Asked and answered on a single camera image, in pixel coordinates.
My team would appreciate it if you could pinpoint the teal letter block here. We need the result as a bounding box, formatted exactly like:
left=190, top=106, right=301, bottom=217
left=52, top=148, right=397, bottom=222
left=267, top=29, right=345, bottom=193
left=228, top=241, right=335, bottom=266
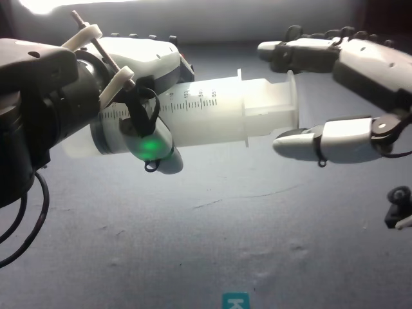
left=221, top=291, right=250, bottom=309

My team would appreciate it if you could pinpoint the large translucent plastic syringe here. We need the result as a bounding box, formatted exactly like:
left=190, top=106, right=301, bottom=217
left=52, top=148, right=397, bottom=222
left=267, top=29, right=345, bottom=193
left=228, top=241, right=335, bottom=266
left=61, top=68, right=303, bottom=159

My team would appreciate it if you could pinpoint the grey table cloth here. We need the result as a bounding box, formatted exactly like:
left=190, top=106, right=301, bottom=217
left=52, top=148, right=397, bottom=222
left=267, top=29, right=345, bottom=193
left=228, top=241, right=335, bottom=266
left=0, top=41, right=412, bottom=309

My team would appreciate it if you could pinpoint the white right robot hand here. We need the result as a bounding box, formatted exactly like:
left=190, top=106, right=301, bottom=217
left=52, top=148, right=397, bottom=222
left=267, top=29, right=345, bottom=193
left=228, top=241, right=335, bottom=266
left=257, top=25, right=412, bottom=169

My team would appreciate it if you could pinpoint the white backdrop board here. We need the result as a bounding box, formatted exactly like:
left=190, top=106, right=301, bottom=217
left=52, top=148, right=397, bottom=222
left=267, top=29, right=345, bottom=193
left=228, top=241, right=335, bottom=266
left=9, top=0, right=366, bottom=45

